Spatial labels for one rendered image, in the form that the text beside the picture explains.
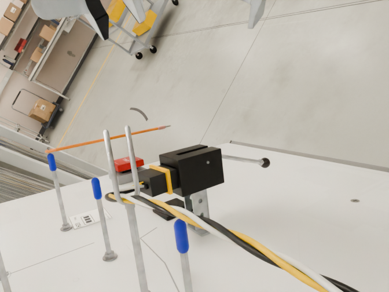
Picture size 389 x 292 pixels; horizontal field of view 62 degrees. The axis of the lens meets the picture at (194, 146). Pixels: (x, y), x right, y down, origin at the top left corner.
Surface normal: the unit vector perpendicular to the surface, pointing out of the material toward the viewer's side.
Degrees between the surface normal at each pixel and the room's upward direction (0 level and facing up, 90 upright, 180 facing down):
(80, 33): 90
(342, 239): 53
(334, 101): 0
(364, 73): 0
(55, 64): 90
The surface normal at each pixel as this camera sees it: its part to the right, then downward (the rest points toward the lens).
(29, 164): 0.49, 0.22
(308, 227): -0.11, -0.97
